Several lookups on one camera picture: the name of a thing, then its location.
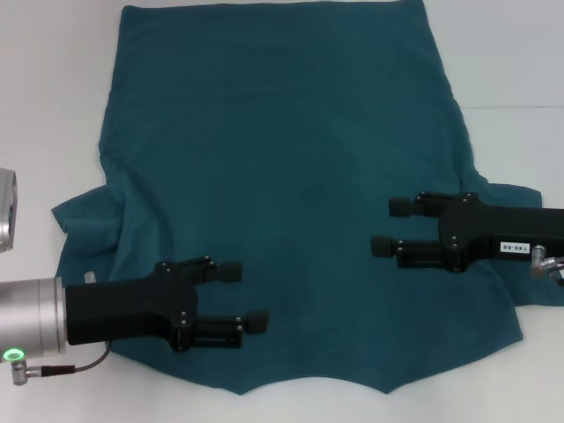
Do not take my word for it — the left gripper cable with plugs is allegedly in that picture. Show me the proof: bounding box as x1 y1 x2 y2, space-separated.
9 271 112 386

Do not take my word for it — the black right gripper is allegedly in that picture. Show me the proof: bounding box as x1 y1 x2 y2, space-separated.
371 190 564 273

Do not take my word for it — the teal blue t-shirt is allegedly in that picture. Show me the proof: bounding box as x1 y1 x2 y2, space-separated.
49 0 544 385

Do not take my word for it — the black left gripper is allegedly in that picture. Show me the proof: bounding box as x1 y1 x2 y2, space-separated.
64 255 271 354

